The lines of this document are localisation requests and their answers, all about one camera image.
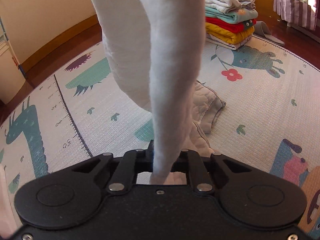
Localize grey slipper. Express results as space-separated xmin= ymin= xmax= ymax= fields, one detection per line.
xmin=254 ymin=21 xmax=285 ymax=46

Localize purple striped curtain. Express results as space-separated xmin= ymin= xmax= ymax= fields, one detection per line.
xmin=273 ymin=0 xmax=319 ymax=31

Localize white folded garment on top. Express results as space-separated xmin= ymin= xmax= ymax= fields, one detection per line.
xmin=205 ymin=0 xmax=255 ymax=14

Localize floral folded cloth bottom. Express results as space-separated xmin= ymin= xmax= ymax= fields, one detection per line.
xmin=206 ymin=34 xmax=253 ymax=50

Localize white quilted baby pants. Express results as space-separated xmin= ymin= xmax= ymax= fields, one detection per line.
xmin=91 ymin=0 xmax=225 ymax=185

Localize yellow folded garment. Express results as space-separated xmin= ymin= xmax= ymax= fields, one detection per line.
xmin=205 ymin=23 xmax=254 ymax=44

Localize teal folded garment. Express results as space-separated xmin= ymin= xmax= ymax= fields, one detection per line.
xmin=205 ymin=7 xmax=258 ymax=24

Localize cartoon printed play mat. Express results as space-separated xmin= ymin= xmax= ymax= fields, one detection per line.
xmin=1 ymin=37 xmax=319 ymax=239

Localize red folded garment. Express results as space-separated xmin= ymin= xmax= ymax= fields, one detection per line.
xmin=206 ymin=17 xmax=257 ymax=34

